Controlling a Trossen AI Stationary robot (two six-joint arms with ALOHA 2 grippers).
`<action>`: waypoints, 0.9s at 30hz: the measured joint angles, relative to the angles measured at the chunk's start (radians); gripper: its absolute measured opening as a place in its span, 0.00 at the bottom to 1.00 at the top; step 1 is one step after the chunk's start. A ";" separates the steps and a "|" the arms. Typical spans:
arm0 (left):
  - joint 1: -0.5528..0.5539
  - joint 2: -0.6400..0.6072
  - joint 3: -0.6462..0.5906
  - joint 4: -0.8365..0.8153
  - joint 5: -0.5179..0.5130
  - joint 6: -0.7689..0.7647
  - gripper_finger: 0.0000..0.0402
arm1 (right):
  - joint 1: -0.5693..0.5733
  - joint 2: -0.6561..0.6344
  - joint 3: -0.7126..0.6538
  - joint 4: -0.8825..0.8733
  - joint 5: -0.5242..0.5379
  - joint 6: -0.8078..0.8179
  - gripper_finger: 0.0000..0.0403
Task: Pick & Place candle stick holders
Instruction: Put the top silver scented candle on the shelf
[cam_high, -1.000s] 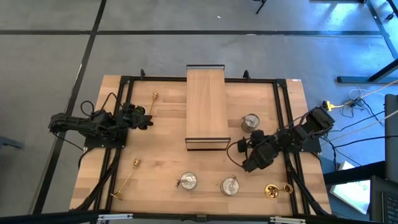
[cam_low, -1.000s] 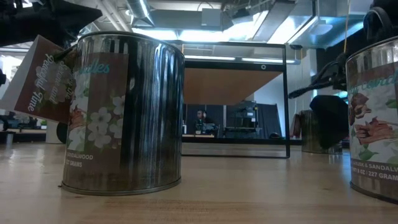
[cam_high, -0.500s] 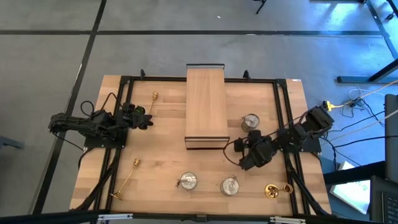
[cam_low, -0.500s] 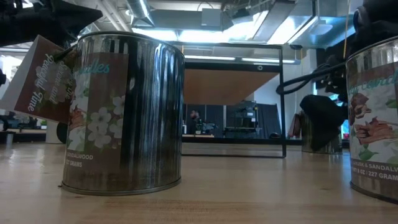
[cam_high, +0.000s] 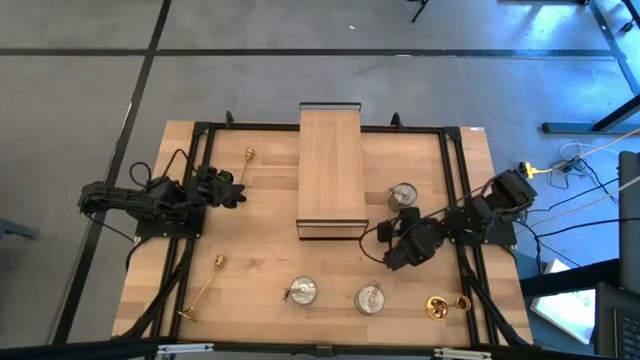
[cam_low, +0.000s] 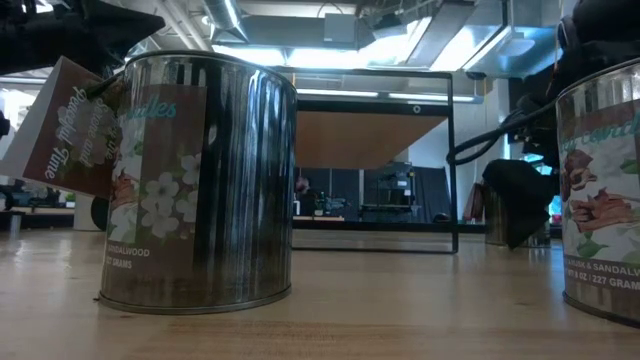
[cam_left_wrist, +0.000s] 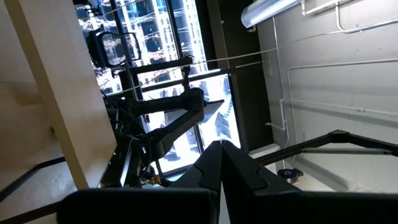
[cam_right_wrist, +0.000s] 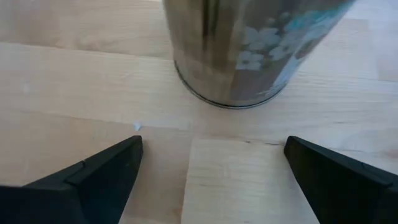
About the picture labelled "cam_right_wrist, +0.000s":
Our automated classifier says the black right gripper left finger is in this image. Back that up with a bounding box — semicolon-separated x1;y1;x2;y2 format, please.
0;135;144;224

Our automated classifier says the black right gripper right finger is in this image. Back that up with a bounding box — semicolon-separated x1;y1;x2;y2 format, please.
283;135;398;224

